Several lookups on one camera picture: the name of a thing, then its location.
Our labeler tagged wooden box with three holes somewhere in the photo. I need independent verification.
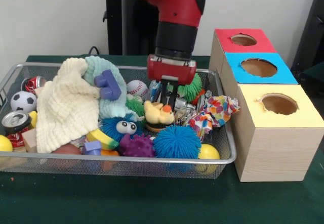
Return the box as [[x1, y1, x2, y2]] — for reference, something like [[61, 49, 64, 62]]
[[209, 28, 324, 183]]

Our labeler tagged dark green tablecloth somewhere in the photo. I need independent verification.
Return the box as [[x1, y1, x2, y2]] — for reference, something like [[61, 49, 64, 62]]
[[0, 54, 324, 224]]

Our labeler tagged large green spiky ball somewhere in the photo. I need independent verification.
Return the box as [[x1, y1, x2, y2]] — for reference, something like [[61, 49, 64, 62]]
[[177, 72, 203, 102]]

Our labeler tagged black chair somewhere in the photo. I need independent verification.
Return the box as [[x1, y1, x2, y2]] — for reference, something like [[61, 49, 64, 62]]
[[290, 0, 324, 103]]

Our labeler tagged black and white soccer ball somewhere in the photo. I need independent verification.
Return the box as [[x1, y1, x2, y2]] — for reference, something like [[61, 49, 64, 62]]
[[10, 91, 38, 113]]

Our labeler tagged colourful dotted cloth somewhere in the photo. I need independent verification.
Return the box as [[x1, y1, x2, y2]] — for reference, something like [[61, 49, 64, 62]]
[[189, 95, 240, 141]]

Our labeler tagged purple spiky rubber ball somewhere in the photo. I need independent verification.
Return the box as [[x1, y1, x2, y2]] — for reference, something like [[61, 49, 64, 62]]
[[119, 133, 155, 158]]

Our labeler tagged white baseball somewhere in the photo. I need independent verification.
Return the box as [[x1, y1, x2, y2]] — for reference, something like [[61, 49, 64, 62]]
[[126, 79, 148, 99]]

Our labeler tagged silver wire mesh bin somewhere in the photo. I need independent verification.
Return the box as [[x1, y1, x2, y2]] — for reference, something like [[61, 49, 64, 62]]
[[0, 62, 237, 180]]

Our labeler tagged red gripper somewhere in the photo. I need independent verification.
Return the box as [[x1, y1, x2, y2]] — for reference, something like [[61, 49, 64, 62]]
[[147, 54, 197, 108]]

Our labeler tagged purple plastic building block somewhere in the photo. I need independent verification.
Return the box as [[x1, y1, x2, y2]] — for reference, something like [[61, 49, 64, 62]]
[[94, 69, 122, 100]]

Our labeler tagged blue spiky rubber ball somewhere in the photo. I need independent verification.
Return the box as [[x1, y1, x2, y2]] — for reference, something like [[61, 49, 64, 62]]
[[153, 125, 203, 159]]

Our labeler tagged yellow plush duck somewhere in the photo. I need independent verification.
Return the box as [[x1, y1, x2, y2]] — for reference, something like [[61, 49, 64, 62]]
[[143, 100, 175, 125]]

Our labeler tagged mint green muslin cloth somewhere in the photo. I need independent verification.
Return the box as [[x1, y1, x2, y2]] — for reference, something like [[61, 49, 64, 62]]
[[83, 56, 139, 121]]

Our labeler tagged cream muslin cloth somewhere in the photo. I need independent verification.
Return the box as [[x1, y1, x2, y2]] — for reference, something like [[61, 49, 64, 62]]
[[36, 57, 101, 154]]

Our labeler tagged toy hamburger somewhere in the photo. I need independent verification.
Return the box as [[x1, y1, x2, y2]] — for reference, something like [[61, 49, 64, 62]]
[[145, 122, 170, 133]]

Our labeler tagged blue fuzzy toy with eyes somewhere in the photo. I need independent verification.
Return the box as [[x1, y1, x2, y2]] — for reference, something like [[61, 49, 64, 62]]
[[99, 116, 142, 143]]

